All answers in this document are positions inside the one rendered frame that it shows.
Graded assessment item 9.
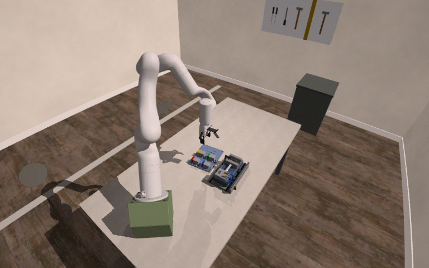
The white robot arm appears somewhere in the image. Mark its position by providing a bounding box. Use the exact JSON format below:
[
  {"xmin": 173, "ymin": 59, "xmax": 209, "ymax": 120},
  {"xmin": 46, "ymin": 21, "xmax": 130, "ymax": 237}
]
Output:
[{"xmin": 134, "ymin": 52, "xmax": 216, "ymax": 202}]

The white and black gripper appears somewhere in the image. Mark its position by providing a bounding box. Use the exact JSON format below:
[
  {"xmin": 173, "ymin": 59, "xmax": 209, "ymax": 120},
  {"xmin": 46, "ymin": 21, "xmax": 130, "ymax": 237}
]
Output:
[{"xmin": 199, "ymin": 123, "xmax": 211, "ymax": 144}]

